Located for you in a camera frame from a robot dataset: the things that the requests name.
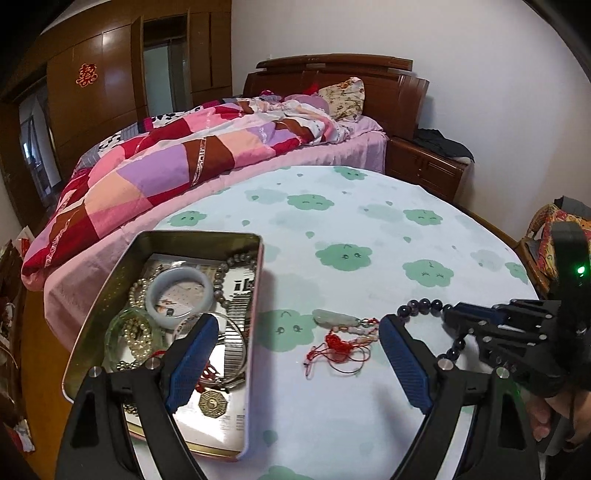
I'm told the dark purple bead bracelet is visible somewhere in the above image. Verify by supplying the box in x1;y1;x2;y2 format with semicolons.
396;297;470;363

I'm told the green jade bangle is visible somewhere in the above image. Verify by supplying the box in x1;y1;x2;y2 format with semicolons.
104;308;165;371

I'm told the silver bangle bracelet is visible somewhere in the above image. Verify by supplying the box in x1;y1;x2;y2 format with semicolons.
177;310;250;391

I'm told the pink metal tin box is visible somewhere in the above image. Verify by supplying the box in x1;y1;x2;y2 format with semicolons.
62;230;263;461

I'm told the red cord bagua charm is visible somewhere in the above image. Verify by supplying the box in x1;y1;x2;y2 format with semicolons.
195;362;228;419

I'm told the person's right hand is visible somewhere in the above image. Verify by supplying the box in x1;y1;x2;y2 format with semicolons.
526;384;591;446

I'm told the metal watch band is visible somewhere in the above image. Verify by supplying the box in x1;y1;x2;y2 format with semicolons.
224;291;252;370

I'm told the pale blue jade bangle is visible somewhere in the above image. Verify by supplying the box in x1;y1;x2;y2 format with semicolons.
145;266;214;330

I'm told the colourful floral chair cushion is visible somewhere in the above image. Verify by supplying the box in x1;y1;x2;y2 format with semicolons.
515;196;590;298

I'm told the pink bed sheet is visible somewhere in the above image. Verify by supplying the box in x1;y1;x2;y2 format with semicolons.
23;117;388;351

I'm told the white green cloud tablecloth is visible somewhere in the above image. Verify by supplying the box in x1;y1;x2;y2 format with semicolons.
159;166;535;479

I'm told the cluttered wooden side cabinet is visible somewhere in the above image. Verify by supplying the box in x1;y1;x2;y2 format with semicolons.
1;240;27;454

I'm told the wooden nightstand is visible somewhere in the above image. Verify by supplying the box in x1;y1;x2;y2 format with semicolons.
385;138;469;204

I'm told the black clothing on nightstand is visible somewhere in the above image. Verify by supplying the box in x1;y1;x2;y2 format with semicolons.
413;129;475;164

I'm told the wooden bed headboard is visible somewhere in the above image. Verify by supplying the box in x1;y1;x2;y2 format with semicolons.
241;52;431;142

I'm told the floral pillow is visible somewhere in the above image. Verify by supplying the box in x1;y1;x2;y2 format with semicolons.
318;77;366;121

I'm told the patchwork pink quilt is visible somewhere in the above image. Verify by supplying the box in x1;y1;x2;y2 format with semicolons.
21;97;351;291

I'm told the red double happiness sticker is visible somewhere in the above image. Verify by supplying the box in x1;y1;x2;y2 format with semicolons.
75;63;98;88

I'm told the brown wooden wardrobe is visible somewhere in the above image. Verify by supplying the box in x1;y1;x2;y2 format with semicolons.
1;1;232;237

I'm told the jade pendant red cord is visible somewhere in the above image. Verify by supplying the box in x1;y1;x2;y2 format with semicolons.
302;308;382;380

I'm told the green-grey bead bracelet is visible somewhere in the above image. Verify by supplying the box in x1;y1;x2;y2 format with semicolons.
212;250;259;310

